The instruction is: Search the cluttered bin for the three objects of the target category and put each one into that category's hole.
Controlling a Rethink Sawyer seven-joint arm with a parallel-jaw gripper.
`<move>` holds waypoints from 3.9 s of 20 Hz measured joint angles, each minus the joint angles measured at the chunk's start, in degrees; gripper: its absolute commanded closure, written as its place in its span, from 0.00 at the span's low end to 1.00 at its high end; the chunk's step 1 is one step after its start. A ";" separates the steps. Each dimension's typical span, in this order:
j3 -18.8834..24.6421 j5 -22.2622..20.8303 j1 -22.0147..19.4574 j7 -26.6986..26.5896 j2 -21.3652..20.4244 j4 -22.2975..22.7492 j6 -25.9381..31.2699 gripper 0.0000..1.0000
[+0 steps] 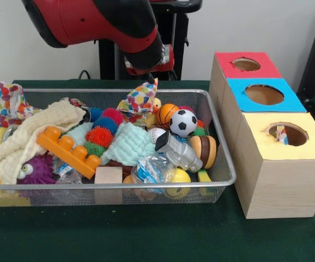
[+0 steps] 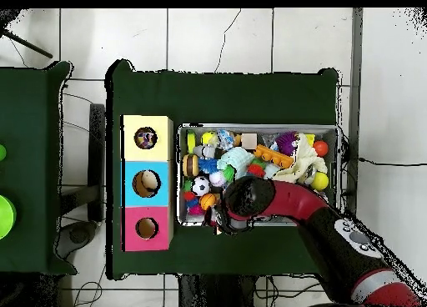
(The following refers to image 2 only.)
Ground silver plastic toy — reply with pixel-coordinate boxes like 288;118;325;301
193;143;222;160

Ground silver wire mesh bin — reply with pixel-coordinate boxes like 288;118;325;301
176;121;343;227

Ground colourful dotted cloth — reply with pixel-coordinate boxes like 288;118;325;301
134;127;158;150

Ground bright green cup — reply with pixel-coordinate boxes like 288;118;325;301
0;194;17;240

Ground small orange ball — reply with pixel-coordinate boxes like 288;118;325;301
313;138;329;158

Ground small black white soccer ball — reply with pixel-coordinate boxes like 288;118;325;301
191;175;212;197

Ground dark green table cloth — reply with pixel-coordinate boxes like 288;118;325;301
105;59;341;280
0;61;78;275

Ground black tripod leg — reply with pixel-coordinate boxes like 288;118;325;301
0;8;54;59

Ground mint green waffle cloth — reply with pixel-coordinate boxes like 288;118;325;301
217;146;281;183

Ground black cable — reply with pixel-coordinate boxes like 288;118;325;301
358;157;427;167

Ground purple spiky monster toy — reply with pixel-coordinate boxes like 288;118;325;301
274;130;299;156

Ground yellow ball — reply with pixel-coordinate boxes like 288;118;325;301
309;171;330;192

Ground wooden box with three holes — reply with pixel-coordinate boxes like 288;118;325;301
118;114;174;252

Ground toy hamburger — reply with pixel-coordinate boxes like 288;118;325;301
182;153;200;178

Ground grey rounded base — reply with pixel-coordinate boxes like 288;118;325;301
54;219;98;259

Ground orange plastic building block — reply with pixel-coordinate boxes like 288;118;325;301
254;143;294;169

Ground small orange basketball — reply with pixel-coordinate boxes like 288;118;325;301
198;192;218;211

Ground cream waffle cloth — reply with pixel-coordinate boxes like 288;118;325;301
273;133;329;184

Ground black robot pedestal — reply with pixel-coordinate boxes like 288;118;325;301
178;273;258;307

